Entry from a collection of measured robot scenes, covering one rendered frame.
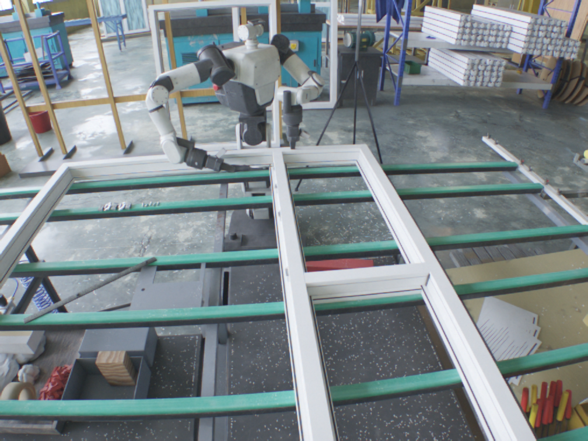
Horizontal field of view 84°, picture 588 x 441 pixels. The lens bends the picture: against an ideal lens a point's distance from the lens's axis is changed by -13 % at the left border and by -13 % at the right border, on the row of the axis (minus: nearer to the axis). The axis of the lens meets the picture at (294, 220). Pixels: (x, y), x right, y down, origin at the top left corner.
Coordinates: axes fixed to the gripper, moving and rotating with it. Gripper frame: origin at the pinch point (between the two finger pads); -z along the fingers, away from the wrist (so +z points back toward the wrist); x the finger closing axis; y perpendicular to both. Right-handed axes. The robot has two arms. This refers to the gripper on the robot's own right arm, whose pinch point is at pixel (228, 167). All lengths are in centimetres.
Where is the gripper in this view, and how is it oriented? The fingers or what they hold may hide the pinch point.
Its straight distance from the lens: 164.6
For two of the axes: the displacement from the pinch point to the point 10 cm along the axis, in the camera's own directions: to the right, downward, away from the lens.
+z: -9.5, -2.8, -1.5
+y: -3.0, 9.4, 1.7
